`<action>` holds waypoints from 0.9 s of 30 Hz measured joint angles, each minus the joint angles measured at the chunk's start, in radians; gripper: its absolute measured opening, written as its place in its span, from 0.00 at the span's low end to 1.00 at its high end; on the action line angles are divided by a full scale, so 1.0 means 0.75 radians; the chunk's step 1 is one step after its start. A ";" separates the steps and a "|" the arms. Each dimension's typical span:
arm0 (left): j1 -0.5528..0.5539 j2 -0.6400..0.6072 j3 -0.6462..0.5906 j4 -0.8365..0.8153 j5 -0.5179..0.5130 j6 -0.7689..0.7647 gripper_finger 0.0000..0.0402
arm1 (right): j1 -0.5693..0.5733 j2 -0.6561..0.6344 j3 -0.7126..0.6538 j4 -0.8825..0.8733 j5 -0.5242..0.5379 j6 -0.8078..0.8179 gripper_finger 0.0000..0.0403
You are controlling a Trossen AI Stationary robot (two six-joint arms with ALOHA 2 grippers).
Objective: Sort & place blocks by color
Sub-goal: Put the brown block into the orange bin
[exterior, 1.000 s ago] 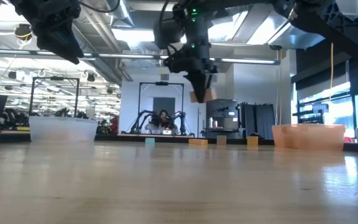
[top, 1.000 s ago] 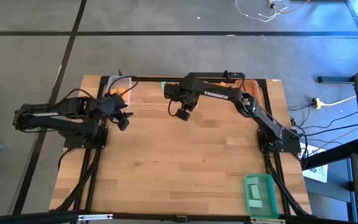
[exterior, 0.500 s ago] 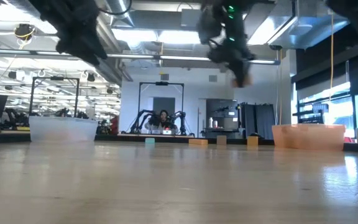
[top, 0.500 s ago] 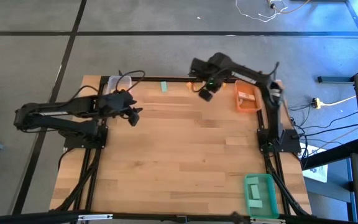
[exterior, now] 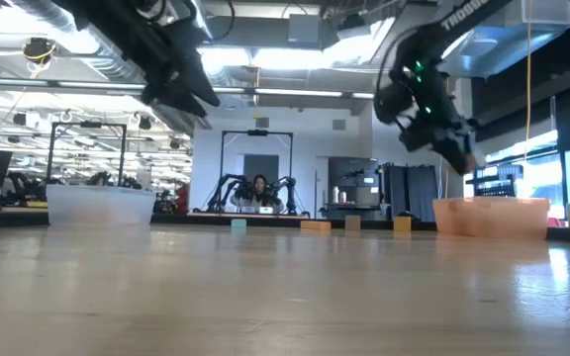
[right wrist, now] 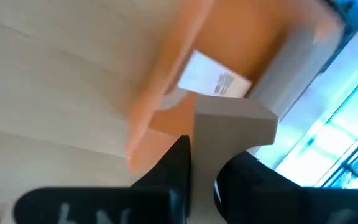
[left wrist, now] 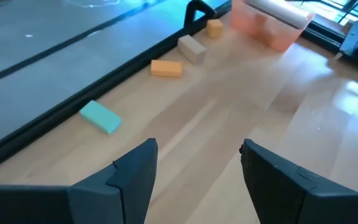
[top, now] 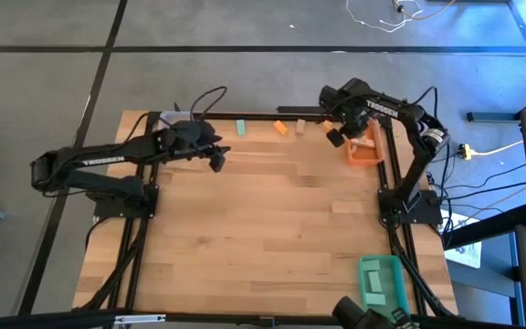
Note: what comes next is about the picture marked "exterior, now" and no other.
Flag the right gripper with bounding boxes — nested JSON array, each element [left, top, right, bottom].
[[372, 46, 479, 177]]

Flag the yellow cable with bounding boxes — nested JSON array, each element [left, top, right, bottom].
[[522, 0, 535, 165]]

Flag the orange plastic bin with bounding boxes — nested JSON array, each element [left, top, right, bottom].
[[431, 196, 551, 241]]

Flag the dark curtain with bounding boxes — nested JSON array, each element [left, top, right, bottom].
[[381, 162, 439, 223]]

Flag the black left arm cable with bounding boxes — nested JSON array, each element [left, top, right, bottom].
[[209, 0, 237, 44]]

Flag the grey ceiling box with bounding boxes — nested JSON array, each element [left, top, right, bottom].
[[287, 13, 322, 45]]

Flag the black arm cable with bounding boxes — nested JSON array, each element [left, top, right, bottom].
[[209, 0, 237, 44], [374, 23, 418, 98]]

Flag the red object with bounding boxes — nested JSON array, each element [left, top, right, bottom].
[[174, 182, 191, 212]]

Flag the clear plastic bin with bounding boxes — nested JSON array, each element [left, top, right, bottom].
[[46, 184, 158, 229]]

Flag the person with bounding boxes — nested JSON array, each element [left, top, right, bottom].
[[229, 173, 285, 215]]

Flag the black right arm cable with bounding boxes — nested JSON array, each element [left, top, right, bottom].
[[374, 23, 418, 98]]

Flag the black ceiling device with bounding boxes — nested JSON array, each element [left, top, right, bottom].
[[21, 37, 58, 66]]

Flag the long ceiling light bar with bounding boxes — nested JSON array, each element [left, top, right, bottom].
[[0, 76, 376, 100]]

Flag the black gantry frame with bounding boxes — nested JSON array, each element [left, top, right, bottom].
[[46, 121, 129, 188], [220, 129, 295, 215]]

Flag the grey door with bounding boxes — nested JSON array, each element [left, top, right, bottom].
[[242, 153, 281, 184]]

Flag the black pegboard stand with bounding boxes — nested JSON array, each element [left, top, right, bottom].
[[464, 164, 524, 200]]

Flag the dark cabinet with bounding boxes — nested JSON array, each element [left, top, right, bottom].
[[327, 156, 386, 222]]

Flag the background wooden table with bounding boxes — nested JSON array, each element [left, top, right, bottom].
[[185, 211, 312, 222]]

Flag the black aluminium table frame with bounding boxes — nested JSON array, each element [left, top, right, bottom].
[[0, 210, 570, 244]]

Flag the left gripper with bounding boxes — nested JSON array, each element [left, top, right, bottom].
[[133, 0, 223, 120]]

